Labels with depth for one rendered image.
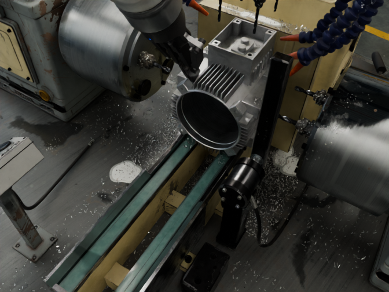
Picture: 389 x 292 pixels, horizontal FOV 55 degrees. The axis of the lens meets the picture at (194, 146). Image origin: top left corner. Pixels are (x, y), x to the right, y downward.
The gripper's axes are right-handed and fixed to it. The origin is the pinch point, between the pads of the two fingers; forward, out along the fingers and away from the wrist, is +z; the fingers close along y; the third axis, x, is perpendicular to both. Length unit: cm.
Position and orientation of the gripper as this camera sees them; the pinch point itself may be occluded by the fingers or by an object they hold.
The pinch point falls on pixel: (190, 68)
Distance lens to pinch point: 77.3
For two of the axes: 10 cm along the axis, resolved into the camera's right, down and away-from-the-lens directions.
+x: -4.7, 8.8, -1.1
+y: -8.5, -4.1, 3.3
